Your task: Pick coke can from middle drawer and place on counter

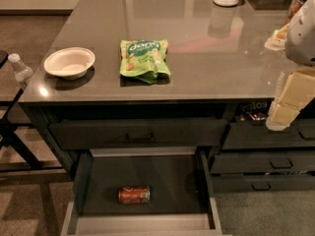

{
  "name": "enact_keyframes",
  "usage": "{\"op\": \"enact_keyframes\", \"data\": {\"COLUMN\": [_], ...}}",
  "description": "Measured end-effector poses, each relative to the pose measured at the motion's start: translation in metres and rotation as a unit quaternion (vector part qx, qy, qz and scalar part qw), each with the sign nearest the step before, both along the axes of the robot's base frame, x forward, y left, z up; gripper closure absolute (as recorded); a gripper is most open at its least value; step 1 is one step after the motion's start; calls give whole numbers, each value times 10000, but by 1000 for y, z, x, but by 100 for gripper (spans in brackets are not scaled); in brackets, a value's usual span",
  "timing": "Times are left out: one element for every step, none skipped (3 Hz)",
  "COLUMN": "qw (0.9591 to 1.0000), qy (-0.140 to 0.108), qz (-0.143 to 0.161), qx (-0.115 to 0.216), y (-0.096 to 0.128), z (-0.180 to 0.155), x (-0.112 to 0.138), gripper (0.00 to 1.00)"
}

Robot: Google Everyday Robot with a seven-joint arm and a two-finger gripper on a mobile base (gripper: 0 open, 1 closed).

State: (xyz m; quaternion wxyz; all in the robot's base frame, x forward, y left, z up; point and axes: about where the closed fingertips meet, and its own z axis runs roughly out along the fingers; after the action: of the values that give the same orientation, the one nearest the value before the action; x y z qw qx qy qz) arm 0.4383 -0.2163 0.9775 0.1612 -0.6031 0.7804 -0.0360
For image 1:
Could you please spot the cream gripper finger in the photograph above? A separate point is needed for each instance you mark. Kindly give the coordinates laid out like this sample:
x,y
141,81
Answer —
x,y
280,117
298,91

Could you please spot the red coke can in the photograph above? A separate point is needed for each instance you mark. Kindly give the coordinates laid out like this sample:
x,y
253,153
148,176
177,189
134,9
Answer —
x,y
134,195

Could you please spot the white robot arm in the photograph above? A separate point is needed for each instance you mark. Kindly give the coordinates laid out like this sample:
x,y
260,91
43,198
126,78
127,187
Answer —
x,y
297,40

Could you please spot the snack packets in drawer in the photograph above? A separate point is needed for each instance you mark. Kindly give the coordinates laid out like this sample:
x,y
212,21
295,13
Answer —
x,y
254,110

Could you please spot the top right open drawer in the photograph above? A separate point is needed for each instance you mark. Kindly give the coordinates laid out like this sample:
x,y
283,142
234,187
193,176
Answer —
x,y
300,134

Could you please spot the open drawer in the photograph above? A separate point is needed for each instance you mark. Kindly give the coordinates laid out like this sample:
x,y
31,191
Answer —
x,y
181,200
300,134

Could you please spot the middle right drawer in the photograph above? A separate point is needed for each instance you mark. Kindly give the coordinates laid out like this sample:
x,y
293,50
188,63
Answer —
x,y
263,162

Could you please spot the bottom right drawer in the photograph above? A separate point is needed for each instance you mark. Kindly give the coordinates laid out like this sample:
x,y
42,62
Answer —
x,y
263,183

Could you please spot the top left drawer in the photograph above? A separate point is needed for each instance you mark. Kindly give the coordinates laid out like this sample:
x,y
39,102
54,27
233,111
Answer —
x,y
138,133

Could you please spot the dark counter cabinet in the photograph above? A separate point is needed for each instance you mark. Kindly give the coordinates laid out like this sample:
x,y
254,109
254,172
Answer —
x,y
215,55

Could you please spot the open middle drawer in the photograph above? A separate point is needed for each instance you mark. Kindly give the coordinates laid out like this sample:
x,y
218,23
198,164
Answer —
x,y
181,200

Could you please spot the glass jar of nuts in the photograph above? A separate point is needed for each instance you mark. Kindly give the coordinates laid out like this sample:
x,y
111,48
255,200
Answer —
x,y
294,6

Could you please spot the green snack bag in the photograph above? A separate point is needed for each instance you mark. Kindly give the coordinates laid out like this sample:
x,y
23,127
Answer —
x,y
144,60

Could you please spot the white paper bowl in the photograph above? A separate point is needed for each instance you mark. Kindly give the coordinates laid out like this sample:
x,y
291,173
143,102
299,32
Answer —
x,y
69,63

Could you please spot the clear plastic water bottle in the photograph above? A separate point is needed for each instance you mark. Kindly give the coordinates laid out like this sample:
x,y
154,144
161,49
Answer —
x,y
22,72

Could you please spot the black side table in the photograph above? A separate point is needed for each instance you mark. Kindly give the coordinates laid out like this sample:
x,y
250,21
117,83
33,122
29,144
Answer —
x,y
11,139

